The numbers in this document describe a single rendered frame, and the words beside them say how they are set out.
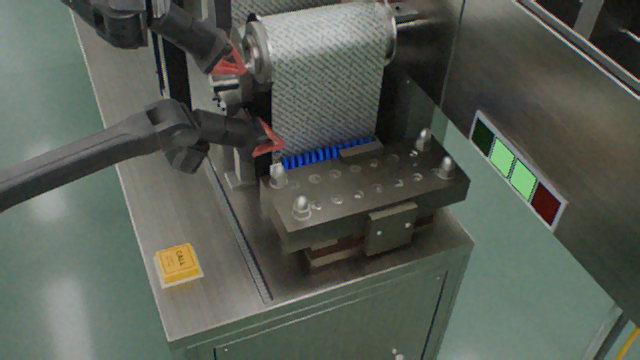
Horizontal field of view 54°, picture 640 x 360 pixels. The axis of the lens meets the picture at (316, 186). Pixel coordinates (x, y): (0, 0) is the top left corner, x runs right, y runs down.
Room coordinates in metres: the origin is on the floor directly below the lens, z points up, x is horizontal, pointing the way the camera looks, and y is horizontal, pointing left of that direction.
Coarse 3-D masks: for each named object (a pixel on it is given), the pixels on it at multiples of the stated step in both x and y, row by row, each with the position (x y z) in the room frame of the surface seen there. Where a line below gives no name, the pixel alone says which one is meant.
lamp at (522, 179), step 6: (516, 162) 0.81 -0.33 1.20; (516, 168) 0.80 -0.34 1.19; (522, 168) 0.79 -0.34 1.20; (516, 174) 0.80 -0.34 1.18; (522, 174) 0.79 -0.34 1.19; (528, 174) 0.78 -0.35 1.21; (510, 180) 0.81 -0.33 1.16; (516, 180) 0.80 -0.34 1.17; (522, 180) 0.79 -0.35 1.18; (528, 180) 0.78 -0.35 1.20; (534, 180) 0.76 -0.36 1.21; (516, 186) 0.79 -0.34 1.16; (522, 186) 0.78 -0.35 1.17; (528, 186) 0.77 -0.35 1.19; (522, 192) 0.78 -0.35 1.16; (528, 192) 0.77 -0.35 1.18
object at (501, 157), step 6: (498, 144) 0.86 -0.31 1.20; (498, 150) 0.85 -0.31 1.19; (504, 150) 0.84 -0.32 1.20; (492, 156) 0.86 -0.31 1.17; (498, 156) 0.85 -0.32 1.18; (504, 156) 0.84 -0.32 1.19; (510, 156) 0.82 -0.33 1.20; (498, 162) 0.84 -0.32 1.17; (504, 162) 0.83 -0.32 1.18; (510, 162) 0.82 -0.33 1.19; (498, 168) 0.84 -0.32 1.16; (504, 168) 0.83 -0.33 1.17; (504, 174) 0.82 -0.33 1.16
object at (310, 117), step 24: (288, 96) 0.99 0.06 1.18; (312, 96) 1.01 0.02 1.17; (336, 96) 1.03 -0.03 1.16; (360, 96) 1.05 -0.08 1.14; (288, 120) 0.99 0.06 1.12; (312, 120) 1.01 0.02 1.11; (336, 120) 1.03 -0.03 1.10; (360, 120) 1.06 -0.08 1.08; (288, 144) 0.99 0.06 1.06; (312, 144) 1.01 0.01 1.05; (336, 144) 1.03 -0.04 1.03
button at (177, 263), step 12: (156, 252) 0.80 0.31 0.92; (168, 252) 0.80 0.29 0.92; (180, 252) 0.80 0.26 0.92; (192, 252) 0.80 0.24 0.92; (168, 264) 0.77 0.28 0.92; (180, 264) 0.77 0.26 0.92; (192, 264) 0.77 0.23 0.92; (168, 276) 0.74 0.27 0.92; (180, 276) 0.75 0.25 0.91; (192, 276) 0.76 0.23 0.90
